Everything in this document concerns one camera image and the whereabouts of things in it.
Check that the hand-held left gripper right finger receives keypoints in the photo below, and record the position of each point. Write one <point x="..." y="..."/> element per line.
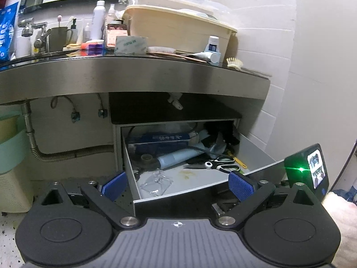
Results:
<point x="241" y="187"/>

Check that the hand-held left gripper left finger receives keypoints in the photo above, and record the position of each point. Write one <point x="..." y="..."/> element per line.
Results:
<point x="114" y="186"/>

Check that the grey metal drawer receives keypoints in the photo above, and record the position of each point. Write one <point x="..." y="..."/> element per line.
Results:
<point x="200" y="178"/>

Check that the person's right forearm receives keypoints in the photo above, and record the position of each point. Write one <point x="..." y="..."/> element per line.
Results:
<point x="344" y="226"/>

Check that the yellow plastic stick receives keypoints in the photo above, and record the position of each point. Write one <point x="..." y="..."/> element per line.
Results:
<point x="239" y="162"/>

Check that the brown tape roll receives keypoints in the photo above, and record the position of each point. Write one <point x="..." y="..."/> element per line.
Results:
<point x="142" y="160"/>

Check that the black and white scissors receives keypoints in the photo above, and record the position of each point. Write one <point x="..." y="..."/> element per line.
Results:
<point x="207" y="164"/>

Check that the clear plastic bag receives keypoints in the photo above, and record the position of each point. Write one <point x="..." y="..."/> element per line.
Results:
<point x="156" y="184"/>

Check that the dark cloth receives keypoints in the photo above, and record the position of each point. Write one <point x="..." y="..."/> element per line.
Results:
<point x="223" y="134"/>

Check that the dark blue cardboard box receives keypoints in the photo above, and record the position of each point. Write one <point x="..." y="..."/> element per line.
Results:
<point x="159" y="140"/>

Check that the light blue tube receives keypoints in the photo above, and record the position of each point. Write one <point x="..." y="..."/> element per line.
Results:
<point x="175" y="158"/>

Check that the water valve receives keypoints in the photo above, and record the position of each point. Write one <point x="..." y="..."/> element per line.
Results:
<point x="102" y="113"/>
<point x="75" y="117"/>

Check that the corrugated metal drain pipe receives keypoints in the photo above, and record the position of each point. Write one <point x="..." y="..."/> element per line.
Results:
<point x="30" y="136"/>

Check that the cream perforated basket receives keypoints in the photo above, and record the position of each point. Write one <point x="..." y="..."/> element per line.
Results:
<point x="15" y="189"/>

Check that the white plastic fitting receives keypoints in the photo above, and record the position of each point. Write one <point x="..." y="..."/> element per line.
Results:
<point x="175" y="102"/>

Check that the pale green plastic bin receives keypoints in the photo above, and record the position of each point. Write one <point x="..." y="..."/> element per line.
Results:
<point x="12" y="150"/>

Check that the stainless steel vanity counter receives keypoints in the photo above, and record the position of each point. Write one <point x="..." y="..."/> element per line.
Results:
<point x="139" y="75"/>

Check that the cream scrubbing brush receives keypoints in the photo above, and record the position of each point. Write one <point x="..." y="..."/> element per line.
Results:
<point x="233" y="62"/>

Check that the white tube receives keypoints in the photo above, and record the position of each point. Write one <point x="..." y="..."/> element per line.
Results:
<point x="207" y="57"/>

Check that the purple plastic box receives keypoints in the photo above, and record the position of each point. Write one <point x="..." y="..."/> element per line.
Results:
<point x="96" y="49"/>

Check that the grey tissue packet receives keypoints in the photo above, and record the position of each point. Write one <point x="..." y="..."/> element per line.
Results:
<point x="131" y="45"/>

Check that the thin wooden stick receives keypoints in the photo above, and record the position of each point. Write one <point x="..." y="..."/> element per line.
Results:
<point x="181" y="57"/>

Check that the white medicine bottle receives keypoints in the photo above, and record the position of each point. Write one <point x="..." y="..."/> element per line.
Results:
<point x="213" y="44"/>

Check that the pink patterned box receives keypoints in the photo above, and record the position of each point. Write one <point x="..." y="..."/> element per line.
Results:
<point x="113" y="37"/>

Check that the small white squeeze bottle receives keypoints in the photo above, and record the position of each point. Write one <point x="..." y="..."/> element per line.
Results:
<point x="87" y="32"/>

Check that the dark green cup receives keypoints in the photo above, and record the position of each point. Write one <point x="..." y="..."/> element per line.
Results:
<point x="58" y="38"/>

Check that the small pump bottle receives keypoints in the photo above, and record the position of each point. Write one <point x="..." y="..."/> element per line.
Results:
<point x="74" y="28"/>

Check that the cream plastic basin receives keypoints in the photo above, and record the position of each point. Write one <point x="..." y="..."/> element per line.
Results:
<point x="173" y="32"/>

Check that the tall white bottle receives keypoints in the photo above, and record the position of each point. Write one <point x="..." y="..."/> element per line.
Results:
<point x="97" y="19"/>

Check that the chrome faucet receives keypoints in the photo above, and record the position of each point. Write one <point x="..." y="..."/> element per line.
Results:
<point x="41" y="35"/>

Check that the clear spray bottle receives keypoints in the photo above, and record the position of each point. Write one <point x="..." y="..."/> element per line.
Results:
<point x="111" y="14"/>

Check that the pink toothbrush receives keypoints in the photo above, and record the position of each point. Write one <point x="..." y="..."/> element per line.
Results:
<point x="59" y="19"/>

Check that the blue printed packet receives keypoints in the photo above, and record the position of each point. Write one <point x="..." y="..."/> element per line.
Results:
<point x="8" y="33"/>

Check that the clear plastic container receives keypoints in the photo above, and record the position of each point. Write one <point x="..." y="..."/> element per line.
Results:
<point x="178" y="1"/>

